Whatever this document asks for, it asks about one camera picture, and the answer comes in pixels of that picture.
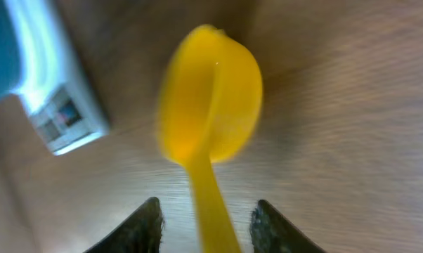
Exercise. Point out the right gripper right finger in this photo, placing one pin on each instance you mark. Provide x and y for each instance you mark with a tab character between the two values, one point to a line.
271	232

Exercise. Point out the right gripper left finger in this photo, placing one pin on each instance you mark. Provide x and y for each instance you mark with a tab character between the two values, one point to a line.
140	232

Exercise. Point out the yellow measuring scoop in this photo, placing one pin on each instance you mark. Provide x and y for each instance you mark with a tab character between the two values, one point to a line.
209	106

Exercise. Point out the white digital kitchen scale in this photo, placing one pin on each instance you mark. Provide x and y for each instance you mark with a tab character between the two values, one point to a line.
54	90

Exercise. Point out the blue plastic bowl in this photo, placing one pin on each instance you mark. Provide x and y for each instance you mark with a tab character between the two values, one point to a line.
10	67

